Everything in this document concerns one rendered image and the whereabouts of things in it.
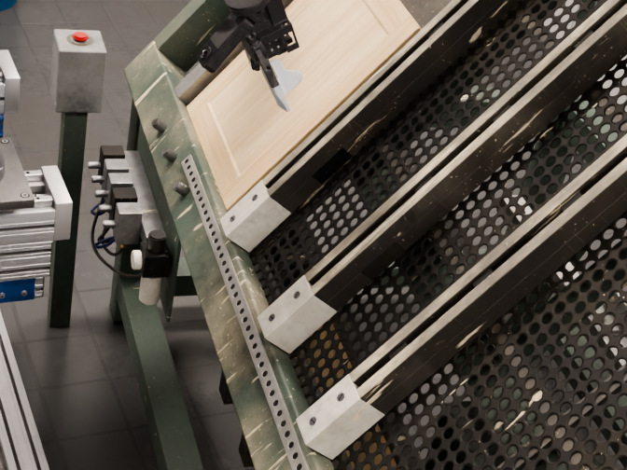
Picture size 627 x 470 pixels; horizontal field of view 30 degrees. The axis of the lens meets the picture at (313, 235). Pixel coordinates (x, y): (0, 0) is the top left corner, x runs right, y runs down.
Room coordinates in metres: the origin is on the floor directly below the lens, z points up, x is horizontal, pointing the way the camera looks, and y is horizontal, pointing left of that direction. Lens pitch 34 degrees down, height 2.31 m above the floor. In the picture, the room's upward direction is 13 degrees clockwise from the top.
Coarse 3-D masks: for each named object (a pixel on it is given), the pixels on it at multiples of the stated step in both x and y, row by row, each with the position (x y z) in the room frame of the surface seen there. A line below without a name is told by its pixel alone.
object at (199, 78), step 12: (288, 0) 2.61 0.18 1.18; (240, 48) 2.57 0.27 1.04; (228, 60) 2.56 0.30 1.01; (192, 72) 2.56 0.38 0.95; (204, 72) 2.53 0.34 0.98; (216, 72) 2.55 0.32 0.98; (180, 84) 2.55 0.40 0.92; (192, 84) 2.52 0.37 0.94; (204, 84) 2.54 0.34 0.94; (180, 96) 2.51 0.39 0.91; (192, 96) 2.53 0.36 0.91
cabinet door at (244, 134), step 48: (336, 0) 2.49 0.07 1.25; (384, 0) 2.38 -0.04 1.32; (336, 48) 2.34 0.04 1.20; (384, 48) 2.24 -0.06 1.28; (240, 96) 2.41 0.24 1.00; (288, 96) 2.30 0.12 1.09; (336, 96) 2.20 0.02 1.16; (240, 144) 2.26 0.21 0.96; (288, 144) 2.16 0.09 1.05; (240, 192) 2.12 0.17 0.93
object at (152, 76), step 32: (160, 64) 2.66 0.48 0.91; (160, 96) 2.54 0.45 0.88; (192, 128) 2.40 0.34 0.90; (160, 160) 2.33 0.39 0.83; (192, 224) 2.07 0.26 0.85; (192, 256) 1.99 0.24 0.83; (224, 288) 1.86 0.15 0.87; (256, 288) 1.84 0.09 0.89; (224, 320) 1.78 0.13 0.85; (256, 320) 1.74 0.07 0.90; (224, 352) 1.71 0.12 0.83; (256, 384) 1.60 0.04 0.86; (288, 384) 1.58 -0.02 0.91; (256, 416) 1.54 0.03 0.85; (256, 448) 1.48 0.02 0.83
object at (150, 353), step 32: (128, 256) 2.69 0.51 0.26; (128, 288) 2.64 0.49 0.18; (192, 288) 2.77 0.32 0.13; (128, 320) 2.52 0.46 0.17; (160, 320) 2.54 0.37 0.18; (160, 352) 2.40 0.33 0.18; (160, 384) 2.28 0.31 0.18; (224, 384) 2.25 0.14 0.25; (160, 416) 2.17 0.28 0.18; (160, 448) 2.07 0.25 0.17; (192, 448) 2.08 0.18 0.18
